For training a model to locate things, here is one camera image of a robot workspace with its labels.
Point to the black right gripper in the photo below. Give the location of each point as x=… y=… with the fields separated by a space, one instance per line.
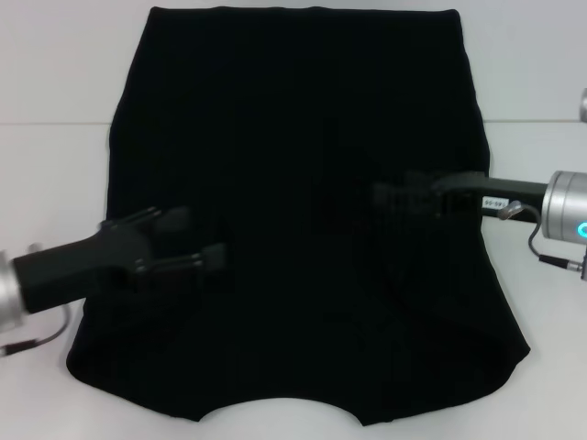
x=504 y=194

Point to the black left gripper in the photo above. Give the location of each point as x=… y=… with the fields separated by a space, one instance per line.
x=91 y=261

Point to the black shirt with FREE print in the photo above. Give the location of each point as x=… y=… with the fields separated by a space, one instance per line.
x=298 y=114

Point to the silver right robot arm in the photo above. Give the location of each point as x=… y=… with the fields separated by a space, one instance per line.
x=564 y=201

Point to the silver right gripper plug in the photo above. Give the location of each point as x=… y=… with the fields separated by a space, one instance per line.
x=509 y=212

